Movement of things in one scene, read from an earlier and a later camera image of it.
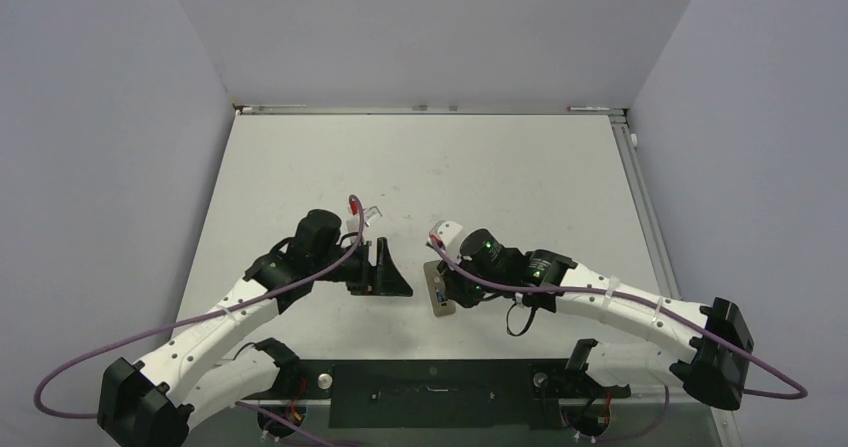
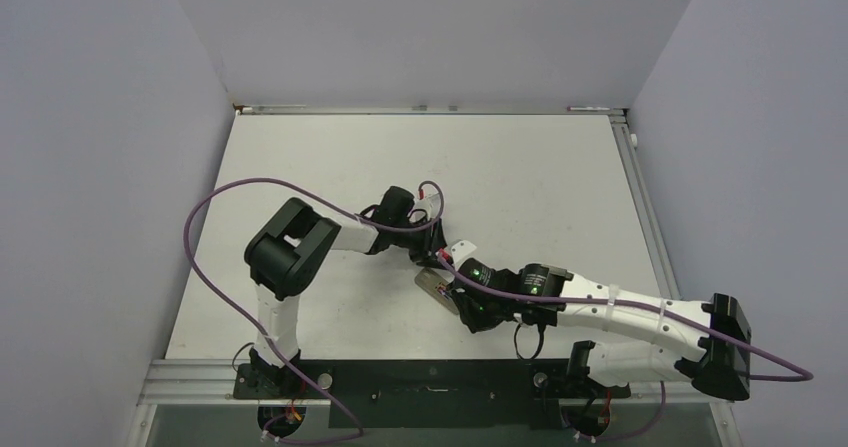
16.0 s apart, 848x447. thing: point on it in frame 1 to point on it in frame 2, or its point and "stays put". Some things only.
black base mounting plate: (441, 394) stays put
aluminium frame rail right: (648, 216) stays put
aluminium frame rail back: (330, 109) stays put
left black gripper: (379, 280) to (426, 253)
